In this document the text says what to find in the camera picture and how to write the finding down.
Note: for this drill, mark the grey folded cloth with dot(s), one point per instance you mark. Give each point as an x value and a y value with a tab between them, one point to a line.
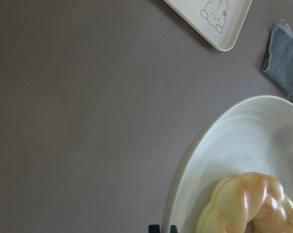
278	64

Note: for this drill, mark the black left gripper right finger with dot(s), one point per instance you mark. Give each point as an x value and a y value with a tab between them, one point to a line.
173	229

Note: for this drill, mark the white round plate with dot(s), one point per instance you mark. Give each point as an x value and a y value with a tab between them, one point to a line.
254	135

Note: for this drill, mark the white rabbit print tray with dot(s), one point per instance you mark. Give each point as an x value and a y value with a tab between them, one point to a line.
219	22

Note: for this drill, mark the glazed twisted ring donut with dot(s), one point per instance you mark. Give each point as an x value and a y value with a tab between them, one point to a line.
251	197

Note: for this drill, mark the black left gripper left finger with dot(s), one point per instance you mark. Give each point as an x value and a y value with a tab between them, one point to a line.
154	228

